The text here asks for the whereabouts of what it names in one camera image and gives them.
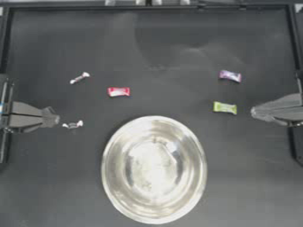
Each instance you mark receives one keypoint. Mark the purple candy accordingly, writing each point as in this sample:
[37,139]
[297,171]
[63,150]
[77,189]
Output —
[230,76]

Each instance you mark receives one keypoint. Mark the white twist-wrapped candy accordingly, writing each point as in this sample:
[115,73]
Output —
[79,78]
[73,124]

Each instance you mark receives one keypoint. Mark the steel bowl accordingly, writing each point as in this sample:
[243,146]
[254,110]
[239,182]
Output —
[154,207]

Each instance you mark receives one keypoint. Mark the red candy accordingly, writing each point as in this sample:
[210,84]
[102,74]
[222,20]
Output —
[118,92]

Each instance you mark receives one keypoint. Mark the green candy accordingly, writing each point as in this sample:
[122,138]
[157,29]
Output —
[225,108]

